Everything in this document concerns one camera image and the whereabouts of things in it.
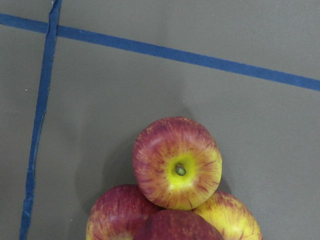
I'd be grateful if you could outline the lone red yellow apple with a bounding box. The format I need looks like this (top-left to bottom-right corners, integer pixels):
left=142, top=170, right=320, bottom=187
left=133, top=209, right=223, bottom=240

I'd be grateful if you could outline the front red apple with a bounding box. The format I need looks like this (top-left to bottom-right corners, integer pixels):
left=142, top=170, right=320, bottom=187
left=85, top=184, right=162, bottom=240

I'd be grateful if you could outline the back yellow red apple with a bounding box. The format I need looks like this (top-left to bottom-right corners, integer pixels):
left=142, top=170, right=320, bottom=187
left=132, top=116, right=222, bottom=210

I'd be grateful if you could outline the right yellow red apple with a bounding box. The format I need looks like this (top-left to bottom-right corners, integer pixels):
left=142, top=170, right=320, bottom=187
left=192, top=191, right=264, bottom=240

